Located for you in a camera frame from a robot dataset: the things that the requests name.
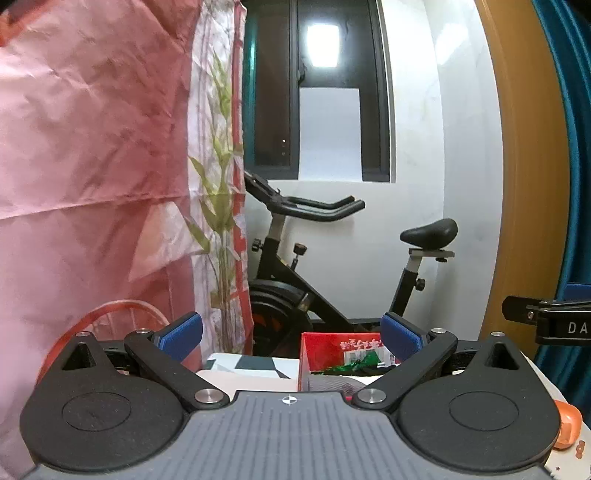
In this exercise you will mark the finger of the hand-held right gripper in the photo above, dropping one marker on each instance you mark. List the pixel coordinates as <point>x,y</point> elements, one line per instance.
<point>519,310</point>

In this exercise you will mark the grey knit cloth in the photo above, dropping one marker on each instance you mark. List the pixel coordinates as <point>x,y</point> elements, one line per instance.
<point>332,383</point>

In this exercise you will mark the green cloth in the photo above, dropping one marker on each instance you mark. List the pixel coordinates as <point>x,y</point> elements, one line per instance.
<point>351,367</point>

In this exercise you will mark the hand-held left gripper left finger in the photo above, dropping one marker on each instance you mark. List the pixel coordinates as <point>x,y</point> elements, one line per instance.
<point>180,337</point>

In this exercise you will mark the pink printed backdrop cloth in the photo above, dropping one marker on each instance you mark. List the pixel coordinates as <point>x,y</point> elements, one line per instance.
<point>92,161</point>

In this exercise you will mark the wooden door frame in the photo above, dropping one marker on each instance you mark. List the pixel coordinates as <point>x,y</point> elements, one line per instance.
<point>521,161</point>

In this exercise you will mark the white printed table cover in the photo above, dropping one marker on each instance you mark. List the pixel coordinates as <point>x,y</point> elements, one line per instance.
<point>258,373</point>

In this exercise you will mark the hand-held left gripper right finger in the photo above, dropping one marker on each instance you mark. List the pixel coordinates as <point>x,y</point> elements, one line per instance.
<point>401,337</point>

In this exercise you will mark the red strawberry cardboard box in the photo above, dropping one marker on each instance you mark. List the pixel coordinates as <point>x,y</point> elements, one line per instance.
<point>316,346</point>

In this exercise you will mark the teal curtain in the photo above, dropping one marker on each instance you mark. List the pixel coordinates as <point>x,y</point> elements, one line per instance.
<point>577,138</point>

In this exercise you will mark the dark window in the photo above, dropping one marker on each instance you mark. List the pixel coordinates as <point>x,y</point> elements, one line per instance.
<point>272,92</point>

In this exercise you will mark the black exercise bike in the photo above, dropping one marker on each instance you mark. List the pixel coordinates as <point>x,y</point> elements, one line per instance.
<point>295,286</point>

